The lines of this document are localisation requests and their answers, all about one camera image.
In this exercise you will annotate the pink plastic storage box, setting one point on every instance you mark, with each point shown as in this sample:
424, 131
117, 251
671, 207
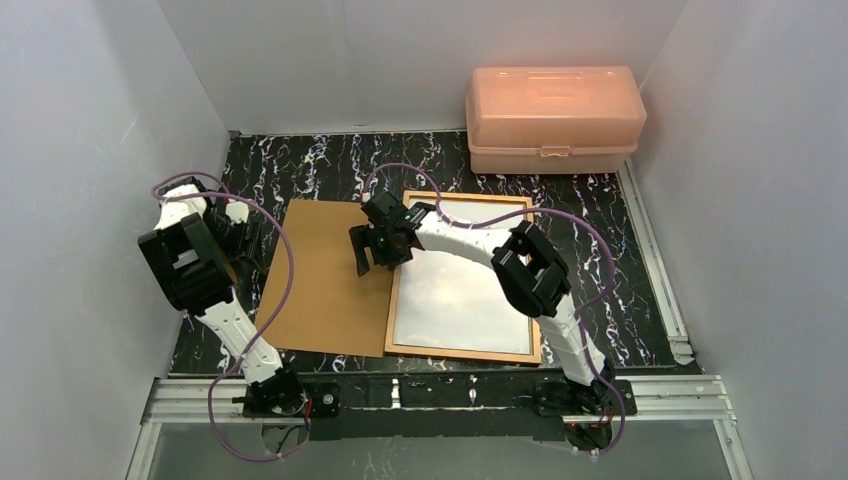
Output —
552, 120

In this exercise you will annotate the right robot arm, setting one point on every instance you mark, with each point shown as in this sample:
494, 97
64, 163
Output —
531, 273

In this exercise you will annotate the aluminium rail base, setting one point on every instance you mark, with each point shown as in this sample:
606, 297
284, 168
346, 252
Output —
646, 397

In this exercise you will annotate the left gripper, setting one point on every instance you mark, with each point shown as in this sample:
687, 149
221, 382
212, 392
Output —
246, 240

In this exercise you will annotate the wooden picture frame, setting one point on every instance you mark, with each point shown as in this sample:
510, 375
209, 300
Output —
464, 354

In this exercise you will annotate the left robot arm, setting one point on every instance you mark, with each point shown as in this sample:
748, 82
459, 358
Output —
201, 248

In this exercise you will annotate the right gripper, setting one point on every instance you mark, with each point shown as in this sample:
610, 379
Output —
374, 241

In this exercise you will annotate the brown backing board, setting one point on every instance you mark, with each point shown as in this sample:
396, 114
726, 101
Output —
330, 309

